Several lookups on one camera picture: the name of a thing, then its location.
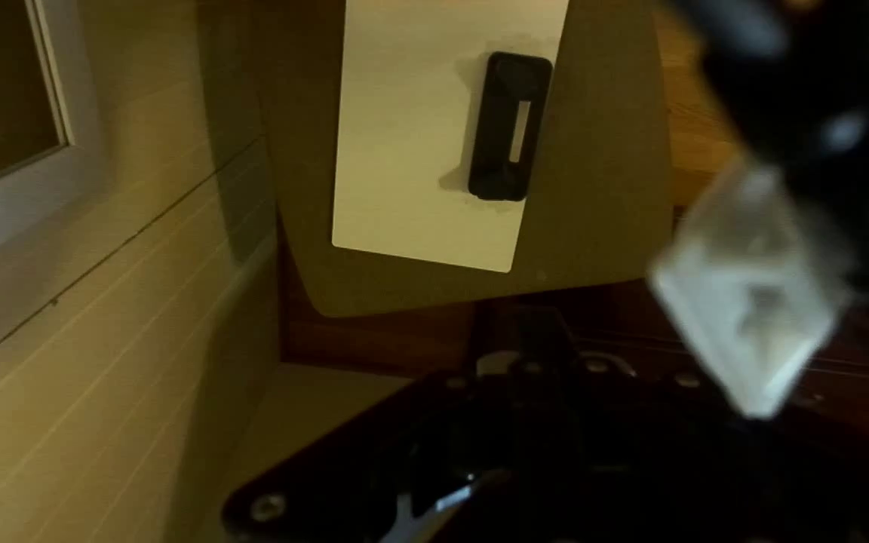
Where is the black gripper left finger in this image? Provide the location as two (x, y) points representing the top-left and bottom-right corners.
(220, 300), (548, 543)

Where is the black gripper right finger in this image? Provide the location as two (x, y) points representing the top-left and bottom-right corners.
(541, 300), (869, 543)

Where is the white paper sheet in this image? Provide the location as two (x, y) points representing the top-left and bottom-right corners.
(328, 0), (570, 279)

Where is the black rectangular clip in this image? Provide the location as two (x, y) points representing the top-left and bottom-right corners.
(464, 51), (556, 202)

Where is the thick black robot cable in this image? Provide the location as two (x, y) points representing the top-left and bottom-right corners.
(649, 0), (869, 421)

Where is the grey wall frame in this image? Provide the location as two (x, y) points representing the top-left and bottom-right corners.
(0, 0), (104, 276)

